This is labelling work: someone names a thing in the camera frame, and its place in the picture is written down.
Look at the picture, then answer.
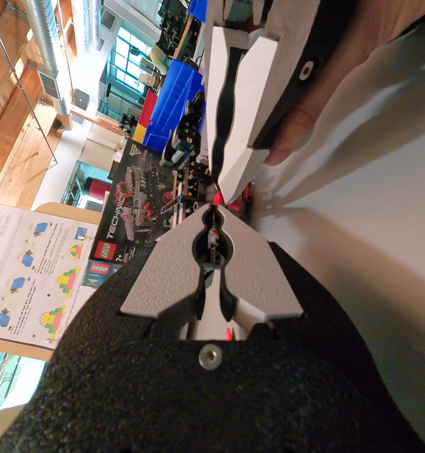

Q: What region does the grey desk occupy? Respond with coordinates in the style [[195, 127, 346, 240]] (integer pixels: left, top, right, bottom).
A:
[[184, 134, 425, 453]]

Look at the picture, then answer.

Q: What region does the yellow plastic bin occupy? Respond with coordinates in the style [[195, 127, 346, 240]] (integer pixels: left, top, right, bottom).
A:
[[132, 121, 153, 143]]

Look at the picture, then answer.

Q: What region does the red plastic bin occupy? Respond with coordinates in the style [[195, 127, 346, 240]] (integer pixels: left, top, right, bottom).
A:
[[142, 88, 161, 124]]

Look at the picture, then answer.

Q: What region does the maroon cylinder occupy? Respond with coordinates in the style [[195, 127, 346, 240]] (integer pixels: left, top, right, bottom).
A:
[[88, 178, 113, 205]]

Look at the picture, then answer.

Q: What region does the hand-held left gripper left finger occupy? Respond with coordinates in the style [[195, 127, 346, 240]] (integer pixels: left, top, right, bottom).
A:
[[120, 203, 213, 340]]

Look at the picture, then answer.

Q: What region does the silver ventilation duct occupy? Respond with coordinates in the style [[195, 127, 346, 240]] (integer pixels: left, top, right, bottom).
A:
[[21, 0, 74, 117]]

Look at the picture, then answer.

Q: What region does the instruction poster sheet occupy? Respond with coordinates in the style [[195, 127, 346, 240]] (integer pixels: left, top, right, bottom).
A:
[[0, 201, 100, 355]]

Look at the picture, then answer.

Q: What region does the dark toy set box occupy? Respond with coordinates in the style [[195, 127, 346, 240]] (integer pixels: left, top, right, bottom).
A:
[[86, 138, 185, 289]]

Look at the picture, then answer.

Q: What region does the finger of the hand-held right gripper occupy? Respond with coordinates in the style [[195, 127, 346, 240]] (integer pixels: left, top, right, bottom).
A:
[[204, 25, 251, 185], [217, 35, 280, 206]]

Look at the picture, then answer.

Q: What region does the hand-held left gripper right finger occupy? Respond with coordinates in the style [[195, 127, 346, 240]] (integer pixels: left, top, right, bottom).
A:
[[216, 205, 304, 340]]

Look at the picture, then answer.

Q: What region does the large glass window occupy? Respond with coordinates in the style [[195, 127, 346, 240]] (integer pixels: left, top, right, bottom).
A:
[[98, 25, 165, 117]]

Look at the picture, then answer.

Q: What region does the toy vehicle model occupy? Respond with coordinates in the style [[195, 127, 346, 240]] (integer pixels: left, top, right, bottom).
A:
[[159, 90, 255, 284]]

